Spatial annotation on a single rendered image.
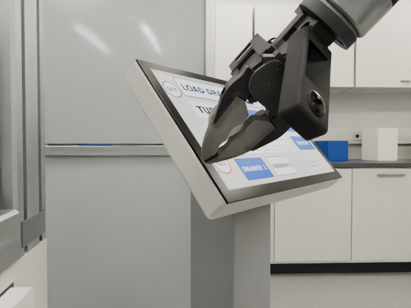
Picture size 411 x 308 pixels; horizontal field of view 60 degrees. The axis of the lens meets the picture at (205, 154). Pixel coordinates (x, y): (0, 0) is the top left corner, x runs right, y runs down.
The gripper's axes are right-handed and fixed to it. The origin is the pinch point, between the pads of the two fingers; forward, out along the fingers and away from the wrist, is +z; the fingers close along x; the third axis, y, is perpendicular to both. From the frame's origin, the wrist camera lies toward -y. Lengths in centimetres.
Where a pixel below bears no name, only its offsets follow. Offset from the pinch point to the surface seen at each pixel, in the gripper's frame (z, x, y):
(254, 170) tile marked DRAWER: 3.3, -15.8, 15.3
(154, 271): 82, -52, 68
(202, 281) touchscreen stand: 31.2, -27.6, 16.3
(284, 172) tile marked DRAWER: 1.7, -24.5, 20.7
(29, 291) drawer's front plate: 13.0, 11.4, -15.3
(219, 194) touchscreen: 6.2, -7.9, 5.3
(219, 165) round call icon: 4.6, -7.6, 11.0
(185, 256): 69, -59, 70
